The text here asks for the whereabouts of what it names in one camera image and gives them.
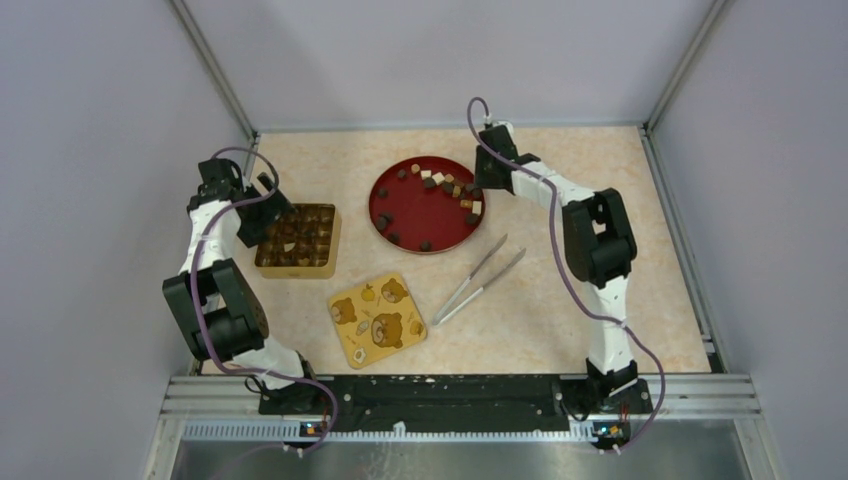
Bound gold chocolate box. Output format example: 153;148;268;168
254;203;342;280

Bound red round tray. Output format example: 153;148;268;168
367;156;487;254

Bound gold box lid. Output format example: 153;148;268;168
327;273;428;370

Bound steel serving tongs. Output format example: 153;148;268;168
431;234;527;327

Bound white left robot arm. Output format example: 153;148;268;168
162;152;321;414

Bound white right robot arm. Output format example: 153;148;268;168
475;120;638;412

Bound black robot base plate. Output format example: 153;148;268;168
244;374;654;435

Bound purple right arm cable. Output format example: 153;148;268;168
466;96;667;457

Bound white cable duct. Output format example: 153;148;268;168
182;420;597;443

